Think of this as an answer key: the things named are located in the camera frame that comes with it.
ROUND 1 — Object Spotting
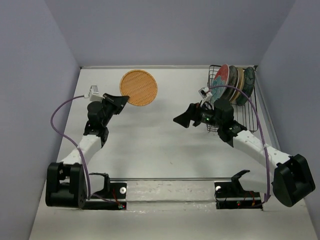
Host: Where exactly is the orange woven round plate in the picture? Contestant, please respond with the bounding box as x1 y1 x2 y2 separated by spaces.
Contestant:
119 69 158 107

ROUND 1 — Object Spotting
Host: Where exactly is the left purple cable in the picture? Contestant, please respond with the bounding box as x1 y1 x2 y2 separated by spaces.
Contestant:
51 94 92 201

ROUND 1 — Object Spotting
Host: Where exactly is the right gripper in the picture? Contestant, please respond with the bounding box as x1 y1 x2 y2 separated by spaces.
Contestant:
173 100 223 129

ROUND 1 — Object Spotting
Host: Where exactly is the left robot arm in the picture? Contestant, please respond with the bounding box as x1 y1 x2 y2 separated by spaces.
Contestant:
45 93 129 210

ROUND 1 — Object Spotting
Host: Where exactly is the dark blue glazed plate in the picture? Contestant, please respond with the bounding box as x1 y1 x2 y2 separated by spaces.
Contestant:
236 66 256 106

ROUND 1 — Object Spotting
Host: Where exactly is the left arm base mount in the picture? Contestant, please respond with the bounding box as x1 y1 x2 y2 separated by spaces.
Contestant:
82 182 127 211

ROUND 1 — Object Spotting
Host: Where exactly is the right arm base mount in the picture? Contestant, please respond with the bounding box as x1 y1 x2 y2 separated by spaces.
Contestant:
214 181 263 210

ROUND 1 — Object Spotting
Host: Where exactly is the grey deer plate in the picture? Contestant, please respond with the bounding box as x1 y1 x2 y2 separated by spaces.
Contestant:
221 65 239 100

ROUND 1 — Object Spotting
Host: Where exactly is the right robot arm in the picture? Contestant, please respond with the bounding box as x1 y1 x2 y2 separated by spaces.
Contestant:
173 99 316 207

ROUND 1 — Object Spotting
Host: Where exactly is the red teal floral plate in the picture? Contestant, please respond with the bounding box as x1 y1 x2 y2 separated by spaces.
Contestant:
209 64 230 103

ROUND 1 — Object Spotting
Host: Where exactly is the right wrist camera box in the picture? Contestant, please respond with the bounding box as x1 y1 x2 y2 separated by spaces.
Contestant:
198 87 212 100

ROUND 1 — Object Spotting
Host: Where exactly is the beige bird plate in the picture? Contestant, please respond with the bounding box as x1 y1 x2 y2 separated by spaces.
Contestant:
232 67 245 103

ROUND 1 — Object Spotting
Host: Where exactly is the black wire dish rack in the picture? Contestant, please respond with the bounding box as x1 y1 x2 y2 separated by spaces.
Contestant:
205 65 258 133

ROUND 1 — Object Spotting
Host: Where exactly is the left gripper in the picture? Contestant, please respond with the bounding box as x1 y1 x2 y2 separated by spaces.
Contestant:
99 93 128 127

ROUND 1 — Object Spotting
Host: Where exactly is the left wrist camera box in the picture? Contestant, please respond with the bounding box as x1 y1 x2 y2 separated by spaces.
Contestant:
84 85 104 102

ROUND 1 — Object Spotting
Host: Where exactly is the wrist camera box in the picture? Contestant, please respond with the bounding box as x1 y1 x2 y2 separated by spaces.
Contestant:
84 85 104 102
198 87 212 100

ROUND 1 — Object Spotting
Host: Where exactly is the white plate teal rim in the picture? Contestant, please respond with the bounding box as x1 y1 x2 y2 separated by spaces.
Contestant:
229 77 241 103

